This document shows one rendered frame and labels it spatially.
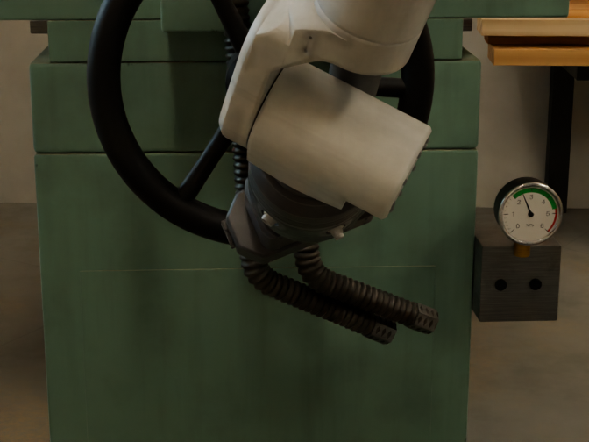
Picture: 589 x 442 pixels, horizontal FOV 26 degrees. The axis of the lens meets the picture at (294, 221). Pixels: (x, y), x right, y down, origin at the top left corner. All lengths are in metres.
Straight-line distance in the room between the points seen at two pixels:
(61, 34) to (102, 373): 0.35
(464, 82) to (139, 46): 0.32
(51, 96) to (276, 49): 0.56
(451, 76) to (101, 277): 0.40
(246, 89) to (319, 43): 0.06
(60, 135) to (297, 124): 0.53
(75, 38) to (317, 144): 0.52
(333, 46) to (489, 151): 3.10
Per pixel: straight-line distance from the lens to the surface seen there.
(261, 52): 0.74
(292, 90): 0.77
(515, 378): 2.59
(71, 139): 1.27
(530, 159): 3.82
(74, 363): 1.34
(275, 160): 0.79
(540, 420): 2.41
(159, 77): 1.25
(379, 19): 0.70
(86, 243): 1.29
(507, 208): 1.24
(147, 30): 1.24
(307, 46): 0.72
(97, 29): 1.06
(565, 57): 3.27
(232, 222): 0.96
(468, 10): 1.26
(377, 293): 1.19
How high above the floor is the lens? 0.98
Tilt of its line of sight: 16 degrees down
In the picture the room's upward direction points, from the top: straight up
